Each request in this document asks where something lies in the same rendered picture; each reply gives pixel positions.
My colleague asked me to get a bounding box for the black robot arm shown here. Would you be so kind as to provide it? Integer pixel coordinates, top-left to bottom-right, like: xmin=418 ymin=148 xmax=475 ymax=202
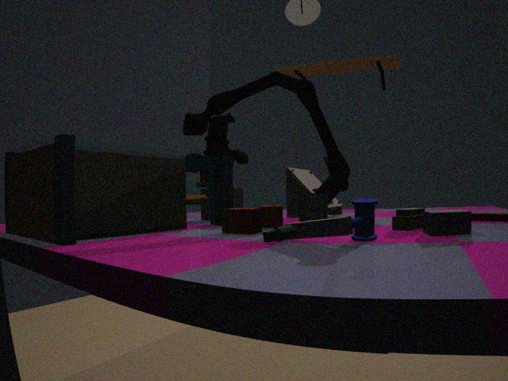
xmin=183 ymin=71 xmax=350 ymax=204

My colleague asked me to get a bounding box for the red flat bar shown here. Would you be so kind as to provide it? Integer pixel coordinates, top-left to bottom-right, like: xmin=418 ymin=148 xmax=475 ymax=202
xmin=471 ymin=212 xmax=508 ymax=222

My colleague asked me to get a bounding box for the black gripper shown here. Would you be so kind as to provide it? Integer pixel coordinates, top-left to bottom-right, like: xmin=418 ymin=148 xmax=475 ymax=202
xmin=203 ymin=133 xmax=248 ymax=164

